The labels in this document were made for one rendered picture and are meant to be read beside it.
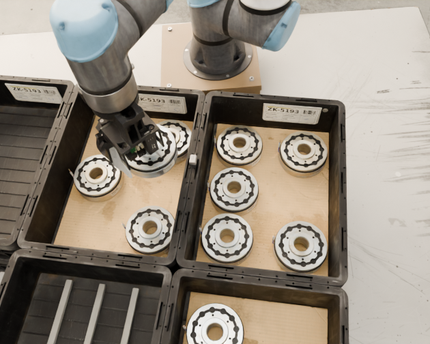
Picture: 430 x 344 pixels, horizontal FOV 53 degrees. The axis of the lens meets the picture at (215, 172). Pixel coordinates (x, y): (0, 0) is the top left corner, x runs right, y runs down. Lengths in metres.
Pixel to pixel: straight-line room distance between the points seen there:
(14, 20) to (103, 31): 2.33
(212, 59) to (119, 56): 0.60
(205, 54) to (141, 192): 0.40
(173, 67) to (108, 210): 0.45
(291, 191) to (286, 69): 0.48
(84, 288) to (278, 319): 0.38
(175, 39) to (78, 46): 0.77
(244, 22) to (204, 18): 0.10
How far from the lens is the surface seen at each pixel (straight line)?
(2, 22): 2.87
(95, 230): 0.95
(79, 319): 0.90
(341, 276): 0.79
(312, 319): 0.86
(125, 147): 0.66
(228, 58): 1.14
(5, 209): 1.05
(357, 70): 1.35
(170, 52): 1.24
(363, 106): 1.27
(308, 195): 0.94
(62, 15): 0.53
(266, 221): 0.91
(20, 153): 1.11
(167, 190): 0.95
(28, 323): 0.94
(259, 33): 1.00
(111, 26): 0.53
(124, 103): 0.61
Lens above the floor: 1.67
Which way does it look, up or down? 61 degrees down
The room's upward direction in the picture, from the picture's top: 5 degrees counter-clockwise
